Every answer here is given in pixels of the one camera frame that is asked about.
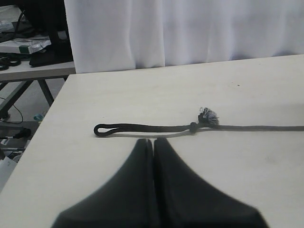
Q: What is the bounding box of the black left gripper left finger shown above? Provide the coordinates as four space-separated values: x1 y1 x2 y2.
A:
53 139 154 228

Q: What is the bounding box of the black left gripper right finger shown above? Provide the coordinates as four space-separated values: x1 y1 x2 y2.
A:
153 138 268 228

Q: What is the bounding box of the black cord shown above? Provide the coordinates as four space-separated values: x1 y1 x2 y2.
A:
94 106 304 138

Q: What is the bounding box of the grey side table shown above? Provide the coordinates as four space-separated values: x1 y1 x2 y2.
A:
0 61 76 117

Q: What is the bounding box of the white backdrop curtain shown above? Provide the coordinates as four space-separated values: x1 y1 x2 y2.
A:
65 0 304 73

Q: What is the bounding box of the black monitor stand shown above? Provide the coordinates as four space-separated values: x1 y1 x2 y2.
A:
21 0 73 67

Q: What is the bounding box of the black cable coil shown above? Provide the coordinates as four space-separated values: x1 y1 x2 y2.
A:
0 53 22 71

